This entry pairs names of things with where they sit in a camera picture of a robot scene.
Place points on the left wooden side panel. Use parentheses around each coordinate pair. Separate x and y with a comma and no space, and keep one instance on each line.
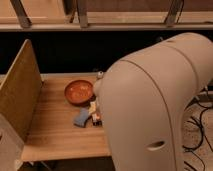
(19,91)

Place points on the blue sponge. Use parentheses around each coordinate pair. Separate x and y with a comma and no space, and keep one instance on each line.
(81,119)

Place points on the wooden shelf with metal brackets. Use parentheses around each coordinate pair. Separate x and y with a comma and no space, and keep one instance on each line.
(105,15)

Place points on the orange wooden bowl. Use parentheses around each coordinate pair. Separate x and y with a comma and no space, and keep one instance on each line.
(78,92)

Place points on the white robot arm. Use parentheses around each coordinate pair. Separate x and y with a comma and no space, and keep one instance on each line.
(142,98)

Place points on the small clear glass bottle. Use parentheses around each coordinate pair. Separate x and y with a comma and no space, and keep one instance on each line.
(100,75)

